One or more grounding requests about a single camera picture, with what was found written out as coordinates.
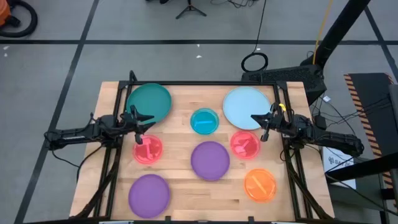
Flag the cyan translucent small plate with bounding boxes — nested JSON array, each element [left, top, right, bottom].
[[190, 108, 220, 136]]

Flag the black perforated computer case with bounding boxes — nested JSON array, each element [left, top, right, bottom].
[[241, 65, 327, 106]]

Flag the black stand column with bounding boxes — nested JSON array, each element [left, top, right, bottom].
[[300, 0, 373, 71]]

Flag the light blue large plastic plate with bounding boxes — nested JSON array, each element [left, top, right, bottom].
[[222, 86, 272, 131]]

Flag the black power adapter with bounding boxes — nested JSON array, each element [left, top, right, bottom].
[[313, 114, 327, 131]]

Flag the black aluminium table frame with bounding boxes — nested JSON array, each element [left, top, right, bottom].
[[71, 70, 335, 224]]

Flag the purple plastic plate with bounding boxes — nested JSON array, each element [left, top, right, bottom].
[[190, 141, 231, 182], [127, 174, 171, 219]]

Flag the white printed box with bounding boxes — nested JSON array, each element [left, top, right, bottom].
[[322, 146, 358, 190]]

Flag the black floor cables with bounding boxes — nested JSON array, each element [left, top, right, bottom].
[[211, 0, 259, 9]]

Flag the orange shop vacuum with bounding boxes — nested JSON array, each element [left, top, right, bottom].
[[0, 0, 12, 27]]

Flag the hazard-striped black mat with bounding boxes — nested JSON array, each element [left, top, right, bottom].
[[343, 72, 398, 190]]

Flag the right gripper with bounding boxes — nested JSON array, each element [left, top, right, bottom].
[[250, 102, 293, 136]]

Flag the black coiled cable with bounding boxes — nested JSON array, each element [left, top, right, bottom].
[[241, 0, 269, 73]]

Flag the pink translucent small plate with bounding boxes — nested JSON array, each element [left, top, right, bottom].
[[132, 134, 164, 165], [230, 130, 261, 161]]

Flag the black hanging arm cable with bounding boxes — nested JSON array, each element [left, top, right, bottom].
[[51, 144, 105, 183]]

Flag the black vacuum hose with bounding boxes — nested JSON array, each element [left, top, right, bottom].
[[0, 0, 39, 39]]

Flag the yellow cable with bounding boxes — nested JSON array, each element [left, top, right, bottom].
[[312, 0, 334, 65]]

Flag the black crossbeam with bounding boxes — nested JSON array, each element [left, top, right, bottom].
[[325, 151, 398, 184]]

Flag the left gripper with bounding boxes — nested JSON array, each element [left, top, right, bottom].
[[119, 105, 157, 136]]

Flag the orange translucent small plate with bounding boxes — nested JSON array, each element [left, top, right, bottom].
[[243, 168, 278, 204]]

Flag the black camera tripod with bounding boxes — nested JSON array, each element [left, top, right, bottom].
[[175, 0, 208, 20]]

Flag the teal large plastic plate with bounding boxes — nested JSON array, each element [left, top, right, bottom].
[[126, 83, 173, 125]]

